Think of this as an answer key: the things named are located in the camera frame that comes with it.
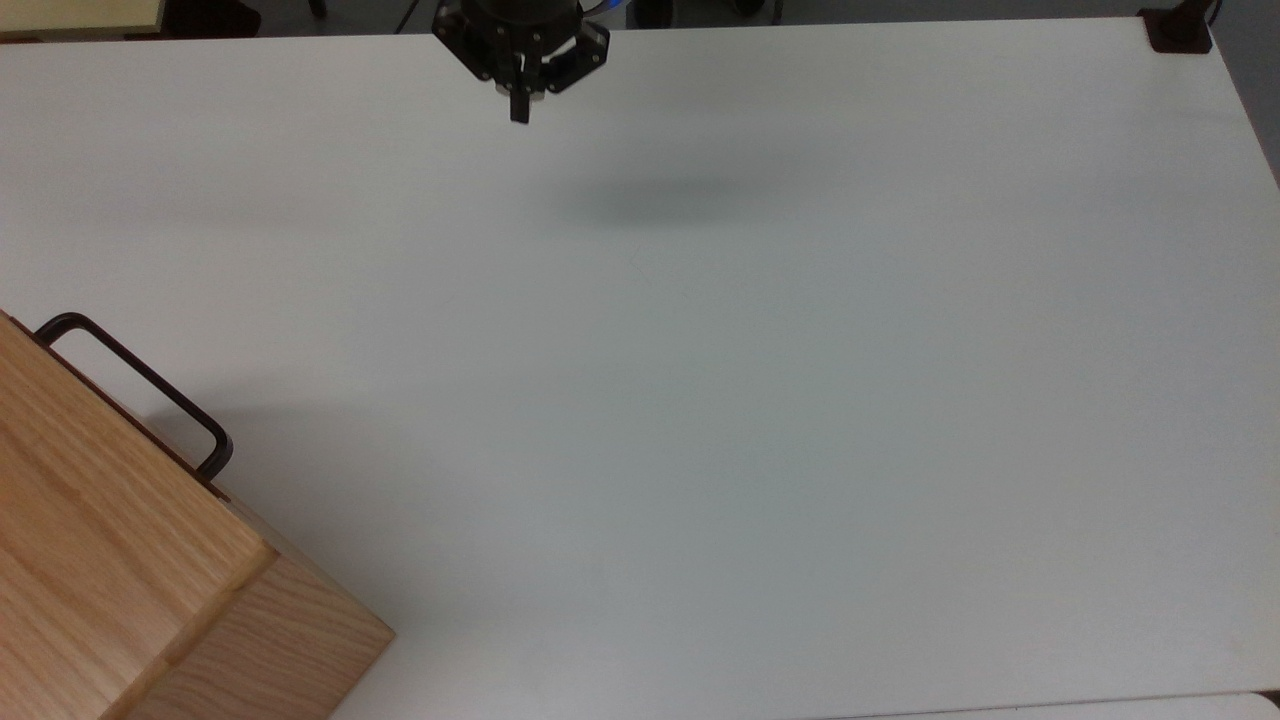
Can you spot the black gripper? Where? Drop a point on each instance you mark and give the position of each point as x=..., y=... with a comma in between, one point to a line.
x=490, y=40

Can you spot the light wooden drawer cabinet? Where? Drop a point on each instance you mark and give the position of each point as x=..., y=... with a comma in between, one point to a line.
x=100, y=560

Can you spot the pale yellow board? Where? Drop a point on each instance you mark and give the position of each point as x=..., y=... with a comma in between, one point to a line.
x=80, y=14

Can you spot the dark brown corner mount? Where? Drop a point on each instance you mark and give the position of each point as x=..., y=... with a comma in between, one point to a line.
x=1178, y=30

